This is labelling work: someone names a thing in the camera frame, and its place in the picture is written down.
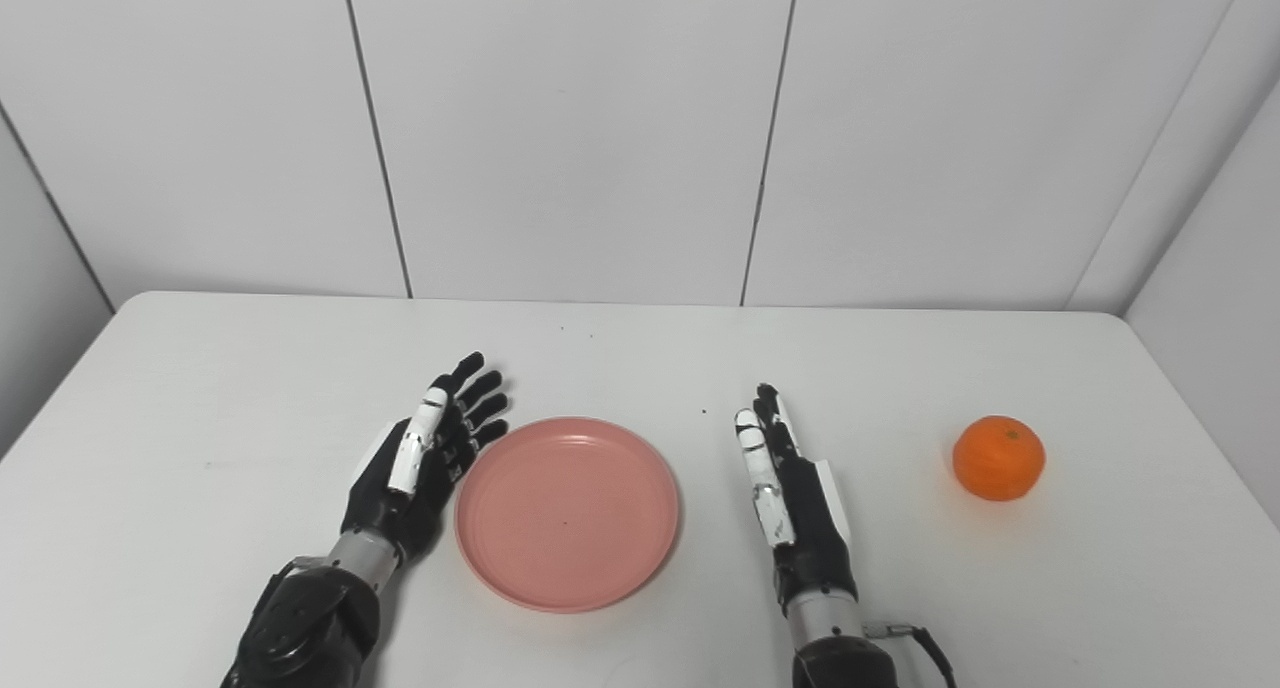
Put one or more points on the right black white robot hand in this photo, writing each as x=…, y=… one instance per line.
x=800, y=508

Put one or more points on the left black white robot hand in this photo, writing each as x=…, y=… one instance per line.
x=410, y=478

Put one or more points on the pink round plate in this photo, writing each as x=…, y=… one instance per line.
x=567, y=513

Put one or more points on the orange fruit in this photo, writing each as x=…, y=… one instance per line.
x=998, y=458

